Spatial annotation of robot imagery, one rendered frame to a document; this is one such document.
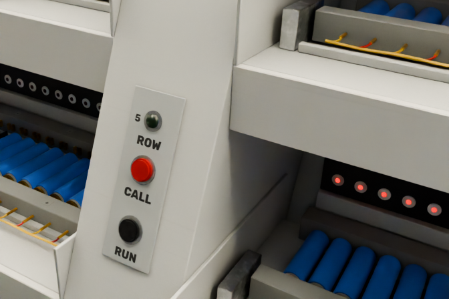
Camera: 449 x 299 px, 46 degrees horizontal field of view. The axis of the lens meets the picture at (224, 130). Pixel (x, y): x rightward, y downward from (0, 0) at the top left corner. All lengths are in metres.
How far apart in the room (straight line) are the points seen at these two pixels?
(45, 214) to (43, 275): 0.06
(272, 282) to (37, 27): 0.26
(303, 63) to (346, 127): 0.06
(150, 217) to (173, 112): 0.07
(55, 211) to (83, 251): 0.09
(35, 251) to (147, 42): 0.21
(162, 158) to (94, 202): 0.07
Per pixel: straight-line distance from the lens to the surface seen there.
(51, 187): 0.53
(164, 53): 0.36
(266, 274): 0.42
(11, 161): 0.58
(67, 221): 0.48
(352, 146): 0.32
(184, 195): 0.35
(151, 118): 0.35
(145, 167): 0.36
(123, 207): 0.38
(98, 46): 0.39
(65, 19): 0.43
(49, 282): 0.45
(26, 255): 0.48
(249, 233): 0.44
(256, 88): 0.33
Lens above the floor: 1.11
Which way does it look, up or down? 8 degrees down
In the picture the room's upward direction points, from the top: 13 degrees clockwise
